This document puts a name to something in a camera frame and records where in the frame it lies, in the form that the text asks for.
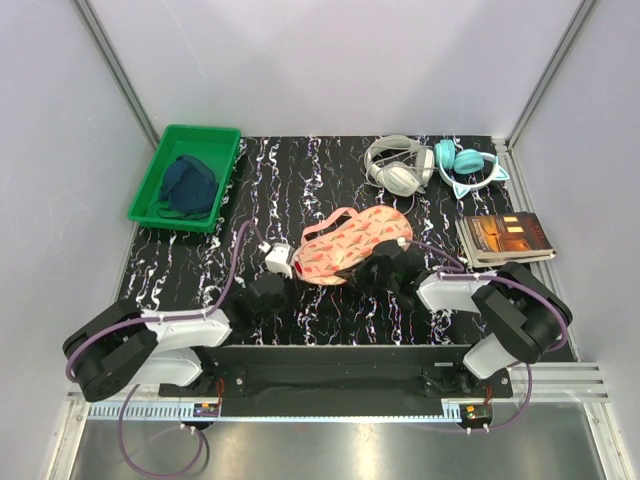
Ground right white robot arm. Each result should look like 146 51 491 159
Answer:
336 241 573 397

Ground teal cat-ear headphones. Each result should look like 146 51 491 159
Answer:
434 139 510 200

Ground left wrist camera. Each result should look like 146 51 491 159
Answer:
259 242 294 278

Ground navy blue bra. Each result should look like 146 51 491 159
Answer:
157 154 219 221

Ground green plastic bin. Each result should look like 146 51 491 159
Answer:
128 124 241 233

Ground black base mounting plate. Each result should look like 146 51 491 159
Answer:
159 345 513 399

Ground white over-ear headphones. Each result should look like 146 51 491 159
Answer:
364 135 436 197

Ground pink mesh laundry bag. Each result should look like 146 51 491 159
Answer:
292 205 413 286

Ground dark hardcover book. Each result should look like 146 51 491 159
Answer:
456 212 556 268

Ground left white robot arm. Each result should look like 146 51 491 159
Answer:
62 273 289 403

